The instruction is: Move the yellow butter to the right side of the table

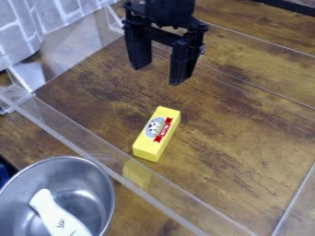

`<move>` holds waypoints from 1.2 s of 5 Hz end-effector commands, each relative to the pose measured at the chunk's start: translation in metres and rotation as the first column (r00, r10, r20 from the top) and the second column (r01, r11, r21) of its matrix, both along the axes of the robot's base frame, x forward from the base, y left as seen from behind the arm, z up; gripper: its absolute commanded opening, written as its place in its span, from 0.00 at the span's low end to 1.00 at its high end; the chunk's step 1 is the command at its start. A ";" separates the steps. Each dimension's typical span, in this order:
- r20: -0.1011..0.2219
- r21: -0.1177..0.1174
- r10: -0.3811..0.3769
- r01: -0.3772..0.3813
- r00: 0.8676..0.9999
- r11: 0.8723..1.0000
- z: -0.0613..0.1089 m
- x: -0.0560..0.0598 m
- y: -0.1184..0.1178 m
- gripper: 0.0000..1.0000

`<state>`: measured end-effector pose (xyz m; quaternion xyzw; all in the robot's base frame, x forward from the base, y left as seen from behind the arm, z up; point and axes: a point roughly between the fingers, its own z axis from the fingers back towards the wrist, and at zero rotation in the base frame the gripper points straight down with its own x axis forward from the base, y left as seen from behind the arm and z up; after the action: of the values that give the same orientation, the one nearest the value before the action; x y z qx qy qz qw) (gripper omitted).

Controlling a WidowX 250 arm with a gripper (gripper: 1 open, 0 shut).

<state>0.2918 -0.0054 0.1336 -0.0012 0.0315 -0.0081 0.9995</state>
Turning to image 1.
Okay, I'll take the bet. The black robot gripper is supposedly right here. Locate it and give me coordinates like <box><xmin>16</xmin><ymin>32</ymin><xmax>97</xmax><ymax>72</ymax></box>
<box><xmin>123</xmin><ymin>0</ymin><xmax>209</xmax><ymax>86</ymax></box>

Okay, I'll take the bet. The yellow butter block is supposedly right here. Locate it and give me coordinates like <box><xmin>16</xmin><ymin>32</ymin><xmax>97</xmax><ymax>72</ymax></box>
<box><xmin>132</xmin><ymin>106</ymin><xmax>181</xmax><ymax>162</ymax></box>

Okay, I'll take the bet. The grey brick pattern curtain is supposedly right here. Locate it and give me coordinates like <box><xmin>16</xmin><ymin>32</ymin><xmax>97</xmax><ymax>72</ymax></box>
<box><xmin>0</xmin><ymin>0</ymin><xmax>120</xmax><ymax>72</ymax></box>

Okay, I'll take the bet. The clear acrylic barrier panel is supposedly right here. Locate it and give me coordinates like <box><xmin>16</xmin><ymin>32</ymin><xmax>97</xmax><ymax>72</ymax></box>
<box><xmin>0</xmin><ymin>0</ymin><xmax>315</xmax><ymax>236</ymax></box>

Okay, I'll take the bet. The silver metal bowl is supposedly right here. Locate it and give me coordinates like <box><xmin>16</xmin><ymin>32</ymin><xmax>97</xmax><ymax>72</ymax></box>
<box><xmin>0</xmin><ymin>156</ymin><xmax>116</xmax><ymax>236</ymax></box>

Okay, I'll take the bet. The blue object at edge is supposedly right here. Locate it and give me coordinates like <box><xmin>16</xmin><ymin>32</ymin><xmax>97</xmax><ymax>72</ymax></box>
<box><xmin>0</xmin><ymin>163</ymin><xmax>9</xmax><ymax>188</ymax></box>

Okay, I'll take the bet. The white plastic spatula handle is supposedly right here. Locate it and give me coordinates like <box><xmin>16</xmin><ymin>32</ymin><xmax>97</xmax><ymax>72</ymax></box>
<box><xmin>29</xmin><ymin>189</ymin><xmax>92</xmax><ymax>236</ymax></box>

